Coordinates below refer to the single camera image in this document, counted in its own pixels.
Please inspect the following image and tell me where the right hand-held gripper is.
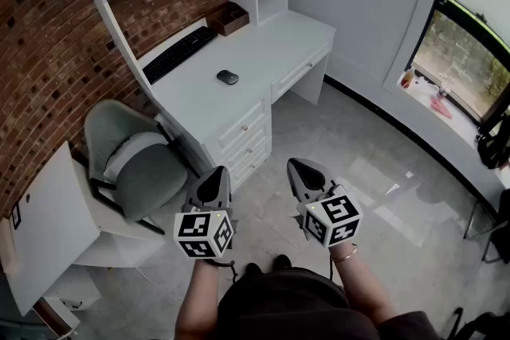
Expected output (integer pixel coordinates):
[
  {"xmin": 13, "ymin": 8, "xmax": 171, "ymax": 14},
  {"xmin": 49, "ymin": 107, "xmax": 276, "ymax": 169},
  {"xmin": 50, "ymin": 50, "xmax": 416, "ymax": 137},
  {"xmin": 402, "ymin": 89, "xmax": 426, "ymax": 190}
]
[{"xmin": 287, "ymin": 158, "xmax": 365, "ymax": 248}]

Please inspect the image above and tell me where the black framed window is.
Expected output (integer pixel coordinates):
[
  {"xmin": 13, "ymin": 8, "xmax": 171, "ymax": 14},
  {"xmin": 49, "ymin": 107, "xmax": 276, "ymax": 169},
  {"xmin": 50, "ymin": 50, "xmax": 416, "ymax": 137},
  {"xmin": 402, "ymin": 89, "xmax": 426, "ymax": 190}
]
[{"xmin": 411, "ymin": 0, "xmax": 510, "ymax": 125}]

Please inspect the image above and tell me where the person's dark clothing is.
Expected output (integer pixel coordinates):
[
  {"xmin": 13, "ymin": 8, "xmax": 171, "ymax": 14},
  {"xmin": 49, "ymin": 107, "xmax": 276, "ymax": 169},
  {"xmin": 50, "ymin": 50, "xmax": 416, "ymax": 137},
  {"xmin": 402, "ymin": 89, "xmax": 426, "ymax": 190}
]
[{"xmin": 217, "ymin": 265, "xmax": 439, "ymax": 340}]

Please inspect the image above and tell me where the thin rose-gold bracelet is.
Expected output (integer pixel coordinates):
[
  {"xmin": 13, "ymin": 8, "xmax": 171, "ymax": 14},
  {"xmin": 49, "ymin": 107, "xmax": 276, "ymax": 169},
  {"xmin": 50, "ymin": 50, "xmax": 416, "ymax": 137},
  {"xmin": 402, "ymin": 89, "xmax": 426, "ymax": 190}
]
[{"xmin": 330, "ymin": 244, "xmax": 359, "ymax": 264}]

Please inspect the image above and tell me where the grey-green office chair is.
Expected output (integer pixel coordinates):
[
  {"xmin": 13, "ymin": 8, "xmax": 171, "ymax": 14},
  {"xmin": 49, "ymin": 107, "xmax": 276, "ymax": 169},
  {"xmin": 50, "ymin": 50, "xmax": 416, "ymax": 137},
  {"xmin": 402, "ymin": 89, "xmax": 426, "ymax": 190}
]
[{"xmin": 84, "ymin": 99, "xmax": 189, "ymax": 236}]

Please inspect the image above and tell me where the person's right forearm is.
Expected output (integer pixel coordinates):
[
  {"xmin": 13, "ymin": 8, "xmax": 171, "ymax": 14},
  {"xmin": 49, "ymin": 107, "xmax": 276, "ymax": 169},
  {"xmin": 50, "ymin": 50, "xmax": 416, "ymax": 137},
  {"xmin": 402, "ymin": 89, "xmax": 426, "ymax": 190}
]
[{"xmin": 329, "ymin": 242, "xmax": 399, "ymax": 328}]

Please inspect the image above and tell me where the pink packet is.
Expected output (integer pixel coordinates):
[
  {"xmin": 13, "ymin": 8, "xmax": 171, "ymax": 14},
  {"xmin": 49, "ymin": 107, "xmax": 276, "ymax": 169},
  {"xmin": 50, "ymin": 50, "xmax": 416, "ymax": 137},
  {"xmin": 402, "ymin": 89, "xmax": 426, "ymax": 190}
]
[{"xmin": 429, "ymin": 96, "xmax": 454, "ymax": 119}]

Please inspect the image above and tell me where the white storage box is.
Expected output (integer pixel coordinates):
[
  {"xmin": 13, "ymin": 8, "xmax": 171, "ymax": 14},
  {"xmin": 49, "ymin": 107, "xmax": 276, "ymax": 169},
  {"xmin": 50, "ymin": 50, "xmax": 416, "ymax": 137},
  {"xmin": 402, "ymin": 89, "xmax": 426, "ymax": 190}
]
[{"xmin": 42, "ymin": 265, "xmax": 103, "ymax": 312}]

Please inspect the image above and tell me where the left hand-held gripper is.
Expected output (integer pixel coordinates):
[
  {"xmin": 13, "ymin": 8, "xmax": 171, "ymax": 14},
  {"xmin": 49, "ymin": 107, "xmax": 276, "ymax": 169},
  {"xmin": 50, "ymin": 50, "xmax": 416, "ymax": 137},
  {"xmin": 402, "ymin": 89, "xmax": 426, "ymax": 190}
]
[{"xmin": 174, "ymin": 166, "xmax": 237, "ymax": 261}]

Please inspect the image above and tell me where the brown wooden desk organizer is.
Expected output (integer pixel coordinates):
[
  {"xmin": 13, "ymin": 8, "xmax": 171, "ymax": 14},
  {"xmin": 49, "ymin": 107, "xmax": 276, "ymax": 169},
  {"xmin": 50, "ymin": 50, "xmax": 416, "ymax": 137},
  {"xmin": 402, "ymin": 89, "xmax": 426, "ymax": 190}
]
[{"xmin": 210, "ymin": 2, "xmax": 250, "ymax": 37}]

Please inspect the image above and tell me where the black bag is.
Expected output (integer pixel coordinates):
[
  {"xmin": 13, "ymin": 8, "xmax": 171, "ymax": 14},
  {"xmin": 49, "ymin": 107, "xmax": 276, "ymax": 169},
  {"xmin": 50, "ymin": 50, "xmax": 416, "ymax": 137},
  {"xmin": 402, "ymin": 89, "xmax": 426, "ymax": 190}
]
[{"xmin": 475, "ymin": 106, "xmax": 510, "ymax": 171}]

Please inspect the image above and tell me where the yellow and red bottle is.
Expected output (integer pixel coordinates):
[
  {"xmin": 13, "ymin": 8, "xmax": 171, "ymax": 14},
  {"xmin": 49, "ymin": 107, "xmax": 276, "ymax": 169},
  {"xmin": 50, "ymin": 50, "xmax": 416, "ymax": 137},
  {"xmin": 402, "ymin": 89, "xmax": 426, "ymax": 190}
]
[{"xmin": 399, "ymin": 67, "xmax": 416, "ymax": 89}]

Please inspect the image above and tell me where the person's left forearm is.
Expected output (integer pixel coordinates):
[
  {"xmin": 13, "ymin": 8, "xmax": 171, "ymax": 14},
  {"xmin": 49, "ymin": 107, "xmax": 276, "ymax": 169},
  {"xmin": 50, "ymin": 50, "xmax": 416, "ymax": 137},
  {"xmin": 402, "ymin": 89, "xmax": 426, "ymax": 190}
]
[{"xmin": 174, "ymin": 258, "xmax": 221, "ymax": 340}]

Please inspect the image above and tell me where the white side table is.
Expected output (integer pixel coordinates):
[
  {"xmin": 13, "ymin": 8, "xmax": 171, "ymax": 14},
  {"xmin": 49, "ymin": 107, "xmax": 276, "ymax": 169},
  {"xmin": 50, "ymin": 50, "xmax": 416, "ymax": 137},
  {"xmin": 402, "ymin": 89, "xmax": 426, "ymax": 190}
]
[{"xmin": 0, "ymin": 141, "xmax": 167, "ymax": 318}]

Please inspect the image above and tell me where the black keyboard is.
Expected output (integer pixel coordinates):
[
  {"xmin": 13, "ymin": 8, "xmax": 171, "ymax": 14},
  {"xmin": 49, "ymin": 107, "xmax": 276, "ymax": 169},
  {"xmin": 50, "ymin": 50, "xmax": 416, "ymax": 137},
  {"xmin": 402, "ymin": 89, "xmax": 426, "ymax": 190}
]
[{"xmin": 142, "ymin": 25, "xmax": 219, "ymax": 85}]

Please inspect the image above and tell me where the grey computer mouse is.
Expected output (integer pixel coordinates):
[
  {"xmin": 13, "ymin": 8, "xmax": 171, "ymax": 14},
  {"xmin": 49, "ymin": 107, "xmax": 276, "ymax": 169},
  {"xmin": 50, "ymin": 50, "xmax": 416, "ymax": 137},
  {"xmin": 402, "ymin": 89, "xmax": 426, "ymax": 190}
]
[{"xmin": 216, "ymin": 69, "xmax": 240, "ymax": 85}]

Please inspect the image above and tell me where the white desk with hutch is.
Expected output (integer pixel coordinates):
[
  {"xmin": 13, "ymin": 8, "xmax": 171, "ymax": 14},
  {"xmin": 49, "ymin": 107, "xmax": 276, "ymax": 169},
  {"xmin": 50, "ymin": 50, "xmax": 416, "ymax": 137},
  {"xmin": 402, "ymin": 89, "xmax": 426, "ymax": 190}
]
[{"xmin": 67, "ymin": 0, "xmax": 338, "ymax": 193}]

